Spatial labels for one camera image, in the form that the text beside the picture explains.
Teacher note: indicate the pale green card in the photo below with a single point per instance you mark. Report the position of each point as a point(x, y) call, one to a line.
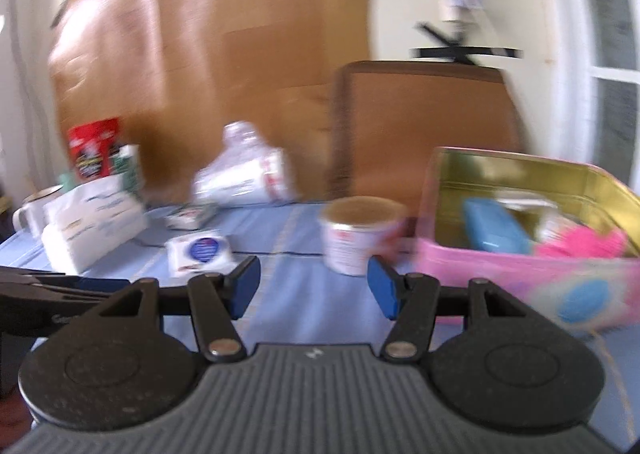
point(67, 181)

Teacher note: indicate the white window frame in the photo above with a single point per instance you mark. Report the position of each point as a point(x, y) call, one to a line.
point(575, 34)

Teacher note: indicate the red tin box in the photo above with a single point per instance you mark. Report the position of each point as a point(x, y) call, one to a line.
point(92, 144)

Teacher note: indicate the white wet wipes pack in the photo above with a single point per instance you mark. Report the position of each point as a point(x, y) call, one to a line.
point(200, 249)

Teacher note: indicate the large cardboard sheet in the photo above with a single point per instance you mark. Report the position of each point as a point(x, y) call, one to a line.
point(225, 59)

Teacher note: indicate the clear bag of paper cups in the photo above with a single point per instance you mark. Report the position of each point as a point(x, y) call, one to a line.
point(240, 179)

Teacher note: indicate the white tissue pack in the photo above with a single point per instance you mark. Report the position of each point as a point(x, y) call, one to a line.
point(90, 229)

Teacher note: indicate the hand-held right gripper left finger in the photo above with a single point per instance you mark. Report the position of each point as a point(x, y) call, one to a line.
point(245, 286)

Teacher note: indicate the white wall fixture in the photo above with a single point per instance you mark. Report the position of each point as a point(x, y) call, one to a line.
point(457, 4)

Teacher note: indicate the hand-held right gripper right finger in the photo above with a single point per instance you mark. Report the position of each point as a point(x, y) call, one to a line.
point(382, 291)

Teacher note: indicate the green pouch with white cap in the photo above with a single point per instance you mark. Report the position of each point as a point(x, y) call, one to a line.
point(127, 169)

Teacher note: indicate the blue plastic case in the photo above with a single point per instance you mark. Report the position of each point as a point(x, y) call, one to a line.
point(495, 229)

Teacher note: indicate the pink tin box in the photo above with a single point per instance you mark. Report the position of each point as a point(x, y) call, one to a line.
point(500, 279)

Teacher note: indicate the pink fluffy cloth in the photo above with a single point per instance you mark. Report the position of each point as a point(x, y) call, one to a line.
point(575, 244)

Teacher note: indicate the white enamel mug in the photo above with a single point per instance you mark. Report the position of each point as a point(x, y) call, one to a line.
point(32, 214)

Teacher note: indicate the food can with pink label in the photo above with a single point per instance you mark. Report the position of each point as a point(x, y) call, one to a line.
point(355, 239)

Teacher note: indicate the small green printed packet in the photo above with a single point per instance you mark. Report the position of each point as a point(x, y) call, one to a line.
point(187, 216)

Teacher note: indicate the blue checked tablecloth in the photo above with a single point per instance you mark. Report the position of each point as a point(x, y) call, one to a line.
point(295, 294)

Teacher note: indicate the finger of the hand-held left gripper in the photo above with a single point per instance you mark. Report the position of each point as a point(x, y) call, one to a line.
point(100, 285)

